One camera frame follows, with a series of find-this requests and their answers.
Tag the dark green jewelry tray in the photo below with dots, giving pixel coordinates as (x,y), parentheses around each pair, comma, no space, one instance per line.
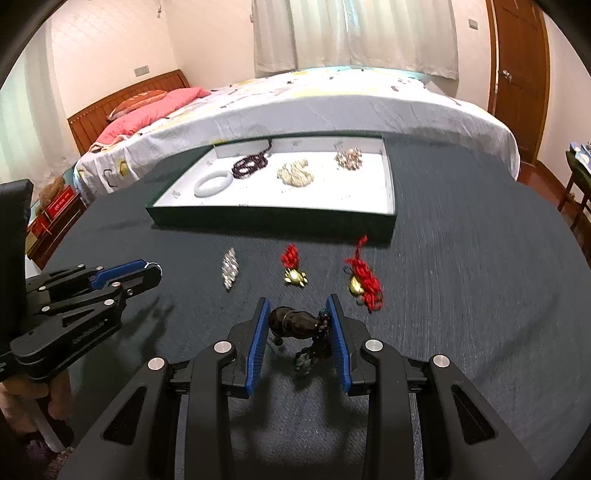
(323,194)

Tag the pink pillow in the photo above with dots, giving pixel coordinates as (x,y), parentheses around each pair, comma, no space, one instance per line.
(152,110)

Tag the brown teddy bear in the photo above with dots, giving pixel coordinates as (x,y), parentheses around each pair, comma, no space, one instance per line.
(50,190)

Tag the pile of clothes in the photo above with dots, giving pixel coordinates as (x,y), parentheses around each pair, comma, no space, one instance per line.
(581,157)

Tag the black hair accessory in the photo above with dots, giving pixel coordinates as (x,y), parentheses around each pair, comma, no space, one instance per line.
(291,323)

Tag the white window curtain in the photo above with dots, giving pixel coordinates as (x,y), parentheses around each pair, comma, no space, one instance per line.
(355,32)

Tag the person's left hand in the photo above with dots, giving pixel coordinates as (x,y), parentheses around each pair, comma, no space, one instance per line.
(55,392)

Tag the bed with patterned sheet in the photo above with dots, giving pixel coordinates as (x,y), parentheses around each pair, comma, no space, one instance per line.
(323,101)

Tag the wooden door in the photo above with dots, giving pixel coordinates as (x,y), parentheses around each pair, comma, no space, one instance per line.
(519,69)

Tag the wooden chair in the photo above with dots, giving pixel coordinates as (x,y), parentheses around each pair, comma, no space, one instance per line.
(575,198)

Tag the pale side curtain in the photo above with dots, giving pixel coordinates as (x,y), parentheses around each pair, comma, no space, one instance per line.
(18,124)

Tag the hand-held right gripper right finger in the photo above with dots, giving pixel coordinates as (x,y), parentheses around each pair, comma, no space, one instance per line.
(339,346)

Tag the small red tassel gold charm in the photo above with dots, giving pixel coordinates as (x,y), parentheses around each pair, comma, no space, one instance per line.
(293,270)

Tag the purple floral clothing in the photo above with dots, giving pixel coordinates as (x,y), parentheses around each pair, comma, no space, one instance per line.
(37,454)

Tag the silver brooch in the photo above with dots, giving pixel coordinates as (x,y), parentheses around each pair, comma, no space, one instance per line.
(229,272)

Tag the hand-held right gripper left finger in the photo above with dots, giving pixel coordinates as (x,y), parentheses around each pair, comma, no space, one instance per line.
(256,350)

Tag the brown pillow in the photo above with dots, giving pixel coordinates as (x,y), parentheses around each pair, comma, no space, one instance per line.
(136,102)

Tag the large red gift box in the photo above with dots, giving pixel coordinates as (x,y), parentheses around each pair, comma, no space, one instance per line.
(62,203)

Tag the large red tassel gold charm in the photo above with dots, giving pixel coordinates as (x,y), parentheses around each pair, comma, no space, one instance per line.
(364,277)

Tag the wooden headboard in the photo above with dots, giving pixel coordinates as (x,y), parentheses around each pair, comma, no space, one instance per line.
(92,115)

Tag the white jade bangle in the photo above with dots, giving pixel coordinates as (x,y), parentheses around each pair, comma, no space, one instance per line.
(199,187)

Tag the wall switch by headboard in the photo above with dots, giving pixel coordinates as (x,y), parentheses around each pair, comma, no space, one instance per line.
(141,70)

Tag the small red gift box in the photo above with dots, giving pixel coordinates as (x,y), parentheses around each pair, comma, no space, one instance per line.
(40,225)

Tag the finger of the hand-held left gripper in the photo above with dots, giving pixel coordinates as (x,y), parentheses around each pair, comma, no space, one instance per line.
(115,273)
(134,286)

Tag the wooden nightstand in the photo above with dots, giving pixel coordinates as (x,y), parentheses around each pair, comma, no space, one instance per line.
(55,235)

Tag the metal door knob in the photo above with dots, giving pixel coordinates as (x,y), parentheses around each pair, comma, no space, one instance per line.
(507,75)

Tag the dark grey tablecloth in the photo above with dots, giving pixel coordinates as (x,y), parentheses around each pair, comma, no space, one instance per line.
(461,277)

